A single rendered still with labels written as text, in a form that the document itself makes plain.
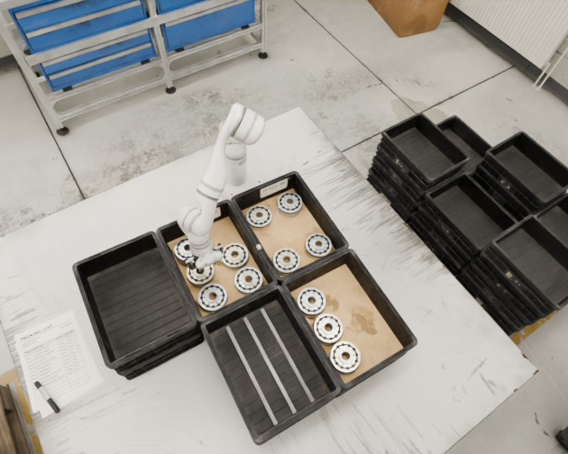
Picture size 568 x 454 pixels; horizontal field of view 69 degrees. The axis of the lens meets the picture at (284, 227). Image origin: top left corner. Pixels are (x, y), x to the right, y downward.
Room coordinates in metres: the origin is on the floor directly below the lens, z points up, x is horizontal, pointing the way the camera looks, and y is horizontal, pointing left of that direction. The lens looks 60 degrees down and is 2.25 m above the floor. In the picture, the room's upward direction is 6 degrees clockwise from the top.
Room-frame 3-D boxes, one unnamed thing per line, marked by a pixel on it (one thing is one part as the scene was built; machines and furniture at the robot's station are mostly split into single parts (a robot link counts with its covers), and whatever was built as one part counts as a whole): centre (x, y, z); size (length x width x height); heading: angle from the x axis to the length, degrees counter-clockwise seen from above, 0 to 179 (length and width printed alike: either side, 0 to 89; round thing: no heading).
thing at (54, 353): (0.27, 0.77, 0.70); 0.33 x 0.23 x 0.01; 38
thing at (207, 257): (0.60, 0.25, 1.05); 0.11 x 0.09 x 0.06; 34
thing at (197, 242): (0.62, 0.27, 1.15); 0.09 x 0.07 x 0.15; 61
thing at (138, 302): (0.47, 0.48, 0.87); 0.40 x 0.30 x 0.11; 34
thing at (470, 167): (1.82, -1.04, 0.26); 0.40 x 0.30 x 0.23; 38
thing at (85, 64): (2.19, 1.28, 0.60); 0.72 x 0.03 x 0.56; 128
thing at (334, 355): (0.34, -0.24, 0.86); 0.10 x 0.10 x 0.01
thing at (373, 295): (0.47, -0.24, 0.87); 0.40 x 0.30 x 0.11; 34
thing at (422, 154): (1.57, -0.72, 0.37); 0.40 x 0.30 x 0.45; 38
